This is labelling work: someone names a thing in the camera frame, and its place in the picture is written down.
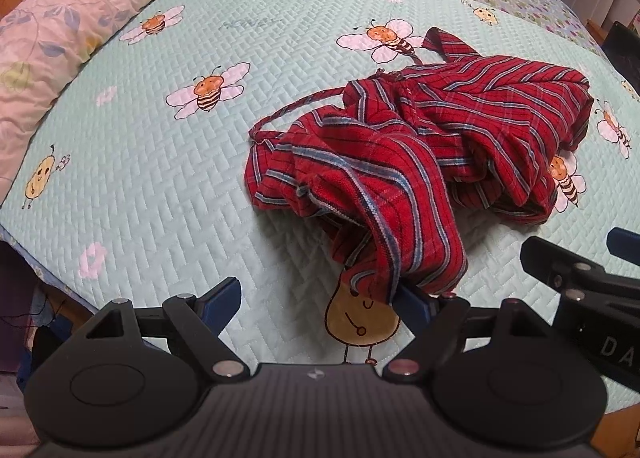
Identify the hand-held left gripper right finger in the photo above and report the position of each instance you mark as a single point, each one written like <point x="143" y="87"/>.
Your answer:
<point x="415" y="310"/>

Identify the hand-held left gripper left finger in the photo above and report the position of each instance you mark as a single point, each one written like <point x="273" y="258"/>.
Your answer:
<point x="220" y="300"/>

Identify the red striped garment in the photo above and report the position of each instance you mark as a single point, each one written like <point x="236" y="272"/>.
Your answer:
<point x="425" y="138"/>

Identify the pink floral quilt roll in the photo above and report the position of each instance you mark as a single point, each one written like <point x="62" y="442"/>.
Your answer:
<point x="65" y="38"/>

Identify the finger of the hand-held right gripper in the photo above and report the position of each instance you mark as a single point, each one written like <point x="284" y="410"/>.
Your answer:
<point x="555" y="263"/>
<point x="627" y="245"/>

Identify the mint quilted bee-print bed cover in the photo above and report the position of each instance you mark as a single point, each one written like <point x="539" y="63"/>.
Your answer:
<point x="150" y="178"/>

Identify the dark object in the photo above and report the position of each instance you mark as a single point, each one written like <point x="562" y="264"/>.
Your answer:
<point x="625" y="53"/>

